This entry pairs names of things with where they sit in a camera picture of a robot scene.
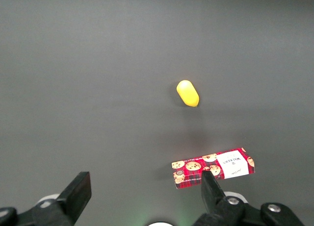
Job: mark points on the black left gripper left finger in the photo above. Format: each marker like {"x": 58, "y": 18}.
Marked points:
{"x": 76, "y": 194}

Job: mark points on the red tartan cookie box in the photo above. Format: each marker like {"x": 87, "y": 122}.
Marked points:
{"x": 196, "y": 167}

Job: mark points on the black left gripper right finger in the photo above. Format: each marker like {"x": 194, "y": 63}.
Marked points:
{"x": 213, "y": 194}

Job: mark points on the yellow lemon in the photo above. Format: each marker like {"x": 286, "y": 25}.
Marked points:
{"x": 187, "y": 93}

